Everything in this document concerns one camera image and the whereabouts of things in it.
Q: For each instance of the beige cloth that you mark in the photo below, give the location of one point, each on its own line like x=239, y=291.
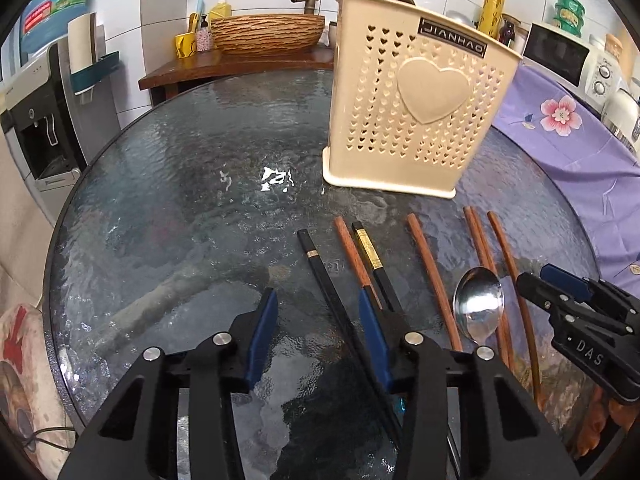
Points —
x=20, y=240

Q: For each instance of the metal spoon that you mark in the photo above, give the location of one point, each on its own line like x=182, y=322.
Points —
x=477, y=305

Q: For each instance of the black chopstick wide gold end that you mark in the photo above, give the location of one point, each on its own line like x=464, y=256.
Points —
x=372, y=260

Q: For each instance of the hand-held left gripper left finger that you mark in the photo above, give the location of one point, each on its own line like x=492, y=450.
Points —
x=262, y=330

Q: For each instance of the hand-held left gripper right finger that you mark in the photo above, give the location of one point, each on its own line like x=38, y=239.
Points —
x=372, y=330

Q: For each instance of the black chopstick thin gold band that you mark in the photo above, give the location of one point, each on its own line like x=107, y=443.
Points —
x=325, y=280

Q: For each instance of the blue water bottle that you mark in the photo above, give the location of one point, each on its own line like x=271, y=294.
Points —
x=55, y=5

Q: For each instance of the wooden counter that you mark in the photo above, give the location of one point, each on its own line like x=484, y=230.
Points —
x=200, y=67

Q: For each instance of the person's right hand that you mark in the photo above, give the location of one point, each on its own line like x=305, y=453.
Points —
x=592, y=425

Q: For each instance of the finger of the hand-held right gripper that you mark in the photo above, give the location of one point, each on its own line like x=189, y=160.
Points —
x=565, y=280
x=537, y=287

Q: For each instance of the blue toothbrush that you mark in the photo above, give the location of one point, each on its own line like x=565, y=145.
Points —
x=199, y=12

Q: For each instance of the yellow cup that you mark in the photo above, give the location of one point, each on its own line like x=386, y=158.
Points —
x=185, y=46

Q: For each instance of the floral pump bottle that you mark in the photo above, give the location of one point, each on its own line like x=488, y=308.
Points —
x=203, y=40

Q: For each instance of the stack of green bowls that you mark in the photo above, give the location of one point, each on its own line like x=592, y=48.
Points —
x=570, y=12

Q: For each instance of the grey water dispenser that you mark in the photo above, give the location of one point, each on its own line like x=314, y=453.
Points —
x=30, y=110

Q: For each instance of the jar with tan lid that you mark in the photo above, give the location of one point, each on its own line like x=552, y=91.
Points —
x=614, y=47

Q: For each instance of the yellow soap bottle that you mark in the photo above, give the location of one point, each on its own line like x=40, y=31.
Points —
x=220, y=10

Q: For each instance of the purple floral cloth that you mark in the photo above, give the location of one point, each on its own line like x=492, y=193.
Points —
x=575, y=170

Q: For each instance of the teal cup holder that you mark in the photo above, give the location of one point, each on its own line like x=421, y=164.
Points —
x=100, y=72

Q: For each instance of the brass faucet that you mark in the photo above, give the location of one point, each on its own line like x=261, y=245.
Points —
x=310, y=0

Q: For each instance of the woven brown basin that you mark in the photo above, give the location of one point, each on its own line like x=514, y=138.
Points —
x=265, y=35

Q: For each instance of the dark glass bottle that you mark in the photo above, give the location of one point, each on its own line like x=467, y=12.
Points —
x=507, y=32

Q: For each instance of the white microwave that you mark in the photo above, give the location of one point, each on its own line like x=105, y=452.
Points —
x=555, y=52

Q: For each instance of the cream plastic utensil holder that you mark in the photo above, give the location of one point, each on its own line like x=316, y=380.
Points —
x=380, y=110

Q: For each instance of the white paper cup tube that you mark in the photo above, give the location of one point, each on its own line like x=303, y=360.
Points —
x=82, y=40

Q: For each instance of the white thermos kettle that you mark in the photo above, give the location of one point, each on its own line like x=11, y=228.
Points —
x=620, y=110

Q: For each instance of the yellow roll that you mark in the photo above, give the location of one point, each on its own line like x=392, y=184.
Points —
x=490, y=12

